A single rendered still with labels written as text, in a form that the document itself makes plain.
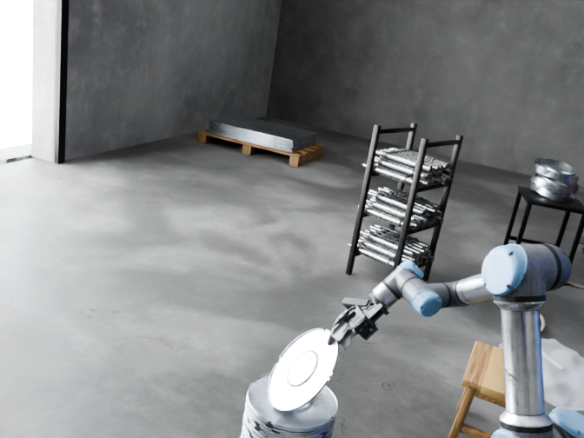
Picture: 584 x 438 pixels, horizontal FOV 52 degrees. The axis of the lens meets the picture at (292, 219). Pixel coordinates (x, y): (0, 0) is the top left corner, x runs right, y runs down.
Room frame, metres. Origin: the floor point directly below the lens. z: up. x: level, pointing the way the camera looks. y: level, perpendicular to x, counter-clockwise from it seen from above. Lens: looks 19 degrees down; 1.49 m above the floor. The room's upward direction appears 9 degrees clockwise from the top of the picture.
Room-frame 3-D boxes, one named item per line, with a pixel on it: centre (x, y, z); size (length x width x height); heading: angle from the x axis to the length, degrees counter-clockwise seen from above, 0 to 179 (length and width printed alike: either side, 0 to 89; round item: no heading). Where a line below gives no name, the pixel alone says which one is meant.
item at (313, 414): (1.63, -0.09, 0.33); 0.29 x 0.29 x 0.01
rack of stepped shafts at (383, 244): (3.53, -0.65, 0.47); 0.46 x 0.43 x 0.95; 50
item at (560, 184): (4.10, -1.77, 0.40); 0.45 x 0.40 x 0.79; 172
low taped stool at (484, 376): (2.03, -0.88, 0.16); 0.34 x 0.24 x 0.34; 158
